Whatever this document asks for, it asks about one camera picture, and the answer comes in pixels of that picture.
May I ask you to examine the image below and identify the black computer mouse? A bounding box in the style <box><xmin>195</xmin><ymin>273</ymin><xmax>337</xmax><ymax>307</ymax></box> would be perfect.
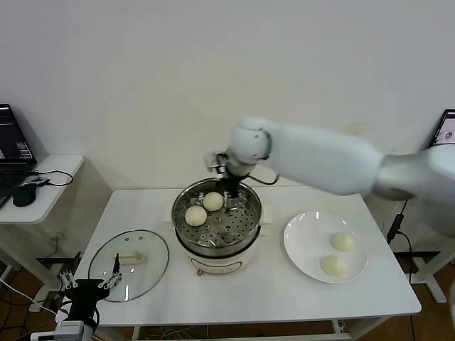
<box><xmin>12</xmin><ymin>184</ymin><xmax>38</xmax><ymax>208</ymax></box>

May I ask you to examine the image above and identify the black adapter with looped cable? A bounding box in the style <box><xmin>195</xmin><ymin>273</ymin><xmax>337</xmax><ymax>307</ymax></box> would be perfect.
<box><xmin>27</xmin><ymin>169</ymin><xmax>74</xmax><ymax>188</ymax></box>

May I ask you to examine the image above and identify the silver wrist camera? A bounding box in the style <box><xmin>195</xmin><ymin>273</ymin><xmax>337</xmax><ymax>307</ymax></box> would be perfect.
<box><xmin>54</xmin><ymin>320</ymin><xmax>87</xmax><ymax>337</ymax></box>
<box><xmin>205</xmin><ymin>151</ymin><xmax>230</xmax><ymax>178</ymax></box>

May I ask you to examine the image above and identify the cream electric cooking pot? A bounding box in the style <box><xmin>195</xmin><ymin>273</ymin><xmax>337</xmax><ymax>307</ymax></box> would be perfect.
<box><xmin>173</xmin><ymin>223</ymin><xmax>269</xmax><ymax>278</ymax></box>

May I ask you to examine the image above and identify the white work table frame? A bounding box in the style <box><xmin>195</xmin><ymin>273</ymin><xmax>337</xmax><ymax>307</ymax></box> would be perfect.
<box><xmin>95</xmin><ymin>317</ymin><xmax>387</xmax><ymax>341</ymax></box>

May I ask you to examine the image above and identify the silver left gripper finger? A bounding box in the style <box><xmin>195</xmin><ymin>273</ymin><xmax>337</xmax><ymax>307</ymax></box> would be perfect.
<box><xmin>58</xmin><ymin>252</ymin><xmax>81</xmax><ymax>291</ymax></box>
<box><xmin>98</xmin><ymin>252</ymin><xmax>124</xmax><ymax>291</ymax></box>

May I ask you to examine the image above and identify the round white plate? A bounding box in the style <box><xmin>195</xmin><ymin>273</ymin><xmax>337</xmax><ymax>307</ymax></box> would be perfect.
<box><xmin>283</xmin><ymin>211</ymin><xmax>369</xmax><ymax>284</ymax></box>

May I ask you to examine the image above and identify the black power cable with brick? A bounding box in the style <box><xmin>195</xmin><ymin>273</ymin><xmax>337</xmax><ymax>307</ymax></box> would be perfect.
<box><xmin>385</xmin><ymin>199</ymin><xmax>416</xmax><ymax>285</ymax></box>

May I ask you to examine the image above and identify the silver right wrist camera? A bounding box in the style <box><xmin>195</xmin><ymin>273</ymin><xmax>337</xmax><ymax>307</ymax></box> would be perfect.
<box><xmin>205</xmin><ymin>151</ymin><xmax>230</xmax><ymax>178</ymax></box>

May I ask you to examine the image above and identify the white floor cable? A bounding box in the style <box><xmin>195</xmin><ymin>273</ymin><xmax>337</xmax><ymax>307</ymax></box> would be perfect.
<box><xmin>0</xmin><ymin>278</ymin><xmax>60</xmax><ymax>317</ymax></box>

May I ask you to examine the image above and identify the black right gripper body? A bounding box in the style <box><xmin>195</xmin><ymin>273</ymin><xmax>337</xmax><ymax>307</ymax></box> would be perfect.
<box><xmin>217</xmin><ymin>169</ymin><xmax>244</xmax><ymax>200</ymax></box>

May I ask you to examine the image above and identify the stainless steel steamer basket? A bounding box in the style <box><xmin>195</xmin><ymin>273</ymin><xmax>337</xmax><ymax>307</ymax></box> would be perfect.
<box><xmin>161</xmin><ymin>177</ymin><xmax>274</xmax><ymax>250</ymax></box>

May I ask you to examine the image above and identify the white side table with mouse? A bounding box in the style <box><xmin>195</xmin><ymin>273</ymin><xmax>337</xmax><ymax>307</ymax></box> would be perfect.
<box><xmin>0</xmin><ymin>154</ymin><xmax>86</xmax><ymax>313</ymax></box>

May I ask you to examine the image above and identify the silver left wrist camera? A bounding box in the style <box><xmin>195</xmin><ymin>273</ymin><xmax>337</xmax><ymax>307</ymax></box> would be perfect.
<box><xmin>54</xmin><ymin>320</ymin><xmax>87</xmax><ymax>337</ymax></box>

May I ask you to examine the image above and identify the black floor cable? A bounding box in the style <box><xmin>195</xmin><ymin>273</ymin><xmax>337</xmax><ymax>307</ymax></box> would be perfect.
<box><xmin>0</xmin><ymin>283</ymin><xmax>14</xmax><ymax>323</ymax></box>

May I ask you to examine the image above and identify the black laptop with dark screen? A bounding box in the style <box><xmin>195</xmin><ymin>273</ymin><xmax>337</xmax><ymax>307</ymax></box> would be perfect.
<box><xmin>0</xmin><ymin>103</ymin><xmax>38</xmax><ymax>210</ymax></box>

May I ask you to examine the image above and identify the round glass pot lid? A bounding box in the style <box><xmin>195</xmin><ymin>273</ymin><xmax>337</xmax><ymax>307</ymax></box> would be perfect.
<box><xmin>87</xmin><ymin>229</ymin><xmax>170</xmax><ymax>303</ymax></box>

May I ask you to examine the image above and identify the white steamed baozi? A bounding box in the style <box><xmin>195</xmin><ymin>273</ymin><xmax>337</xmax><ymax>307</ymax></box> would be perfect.
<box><xmin>329</xmin><ymin>232</ymin><xmax>355</xmax><ymax>252</ymax></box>
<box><xmin>184</xmin><ymin>206</ymin><xmax>208</xmax><ymax>227</ymax></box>
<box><xmin>321</xmin><ymin>254</ymin><xmax>348</xmax><ymax>278</ymax></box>
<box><xmin>203</xmin><ymin>191</ymin><xmax>225</xmax><ymax>212</ymax></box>

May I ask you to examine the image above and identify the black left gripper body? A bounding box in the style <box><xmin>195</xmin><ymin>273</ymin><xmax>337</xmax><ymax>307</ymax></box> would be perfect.
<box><xmin>65</xmin><ymin>279</ymin><xmax>107</xmax><ymax>323</ymax></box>

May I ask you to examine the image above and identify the grey laptop with pale windows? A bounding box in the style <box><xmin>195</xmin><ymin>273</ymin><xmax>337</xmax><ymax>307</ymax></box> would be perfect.
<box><xmin>429</xmin><ymin>109</ymin><xmax>455</xmax><ymax>148</ymax></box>

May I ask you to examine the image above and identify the pale floor cable bundle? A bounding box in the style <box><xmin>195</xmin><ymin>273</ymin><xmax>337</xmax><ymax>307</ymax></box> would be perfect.
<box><xmin>156</xmin><ymin>327</ymin><xmax>193</xmax><ymax>341</ymax></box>

